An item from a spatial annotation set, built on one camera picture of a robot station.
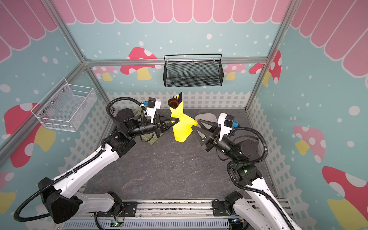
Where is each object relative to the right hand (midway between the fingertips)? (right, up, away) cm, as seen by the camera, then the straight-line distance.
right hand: (195, 125), depth 52 cm
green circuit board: (-39, -50, +21) cm, 67 cm away
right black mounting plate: (+14, -43, +21) cm, 50 cm away
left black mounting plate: (-36, -44, +21) cm, 61 cm away
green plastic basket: (-18, -6, +9) cm, 21 cm away
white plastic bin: (+11, +6, +58) cm, 60 cm away
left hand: (-7, +1, +7) cm, 10 cm away
